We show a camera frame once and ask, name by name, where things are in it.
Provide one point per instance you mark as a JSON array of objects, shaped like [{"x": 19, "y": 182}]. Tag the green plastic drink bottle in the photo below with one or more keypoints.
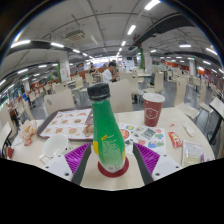
[{"x": 108, "y": 140}]

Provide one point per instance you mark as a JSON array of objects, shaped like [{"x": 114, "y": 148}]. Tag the person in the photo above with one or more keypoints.
[
  {"x": 107, "y": 75},
  {"x": 92, "y": 70},
  {"x": 25, "y": 97}
]

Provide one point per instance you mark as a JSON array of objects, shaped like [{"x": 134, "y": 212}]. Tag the dark food tray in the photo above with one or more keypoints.
[{"x": 43, "y": 121}]

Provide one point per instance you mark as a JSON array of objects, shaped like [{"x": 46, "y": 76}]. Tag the clear plastic packet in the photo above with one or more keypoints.
[{"x": 192, "y": 153}]

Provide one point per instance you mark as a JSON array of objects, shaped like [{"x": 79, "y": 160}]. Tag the white polka-dot cup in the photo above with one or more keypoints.
[{"x": 55, "y": 145}]

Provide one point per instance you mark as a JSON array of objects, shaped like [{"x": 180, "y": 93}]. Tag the white sachet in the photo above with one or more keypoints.
[{"x": 188, "y": 130}]

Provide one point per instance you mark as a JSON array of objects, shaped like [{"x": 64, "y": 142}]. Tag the ceiling air conditioner unit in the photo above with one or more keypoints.
[{"x": 75, "y": 35}]

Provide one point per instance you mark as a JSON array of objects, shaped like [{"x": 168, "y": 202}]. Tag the ceiling strip lights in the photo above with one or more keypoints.
[{"x": 20, "y": 43}]

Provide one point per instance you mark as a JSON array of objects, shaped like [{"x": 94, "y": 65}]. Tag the flat round red coaster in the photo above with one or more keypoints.
[{"x": 113, "y": 174}]

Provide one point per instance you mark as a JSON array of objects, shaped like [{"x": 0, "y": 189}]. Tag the red sauce sachet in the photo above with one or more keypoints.
[{"x": 175, "y": 140}]

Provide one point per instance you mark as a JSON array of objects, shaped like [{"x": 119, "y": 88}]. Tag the red paper cup with lid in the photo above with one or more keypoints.
[{"x": 153, "y": 113}]

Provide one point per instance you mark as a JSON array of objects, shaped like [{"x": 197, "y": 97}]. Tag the brown fried food piece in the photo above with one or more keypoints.
[{"x": 88, "y": 130}]

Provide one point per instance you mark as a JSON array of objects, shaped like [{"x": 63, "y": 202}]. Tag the colourful sticker sheet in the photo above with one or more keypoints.
[{"x": 148, "y": 136}]

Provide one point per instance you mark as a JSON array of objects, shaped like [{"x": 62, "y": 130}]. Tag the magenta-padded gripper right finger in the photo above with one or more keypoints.
[{"x": 146, "y": 158}]

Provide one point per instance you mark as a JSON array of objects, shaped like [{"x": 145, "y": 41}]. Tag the beige cafeteria chairs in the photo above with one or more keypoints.
[{"x": 120, "y": 96}]

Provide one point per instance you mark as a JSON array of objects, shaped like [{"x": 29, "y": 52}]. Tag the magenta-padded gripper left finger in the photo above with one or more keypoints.
[{"x": 79, "y": 158}]

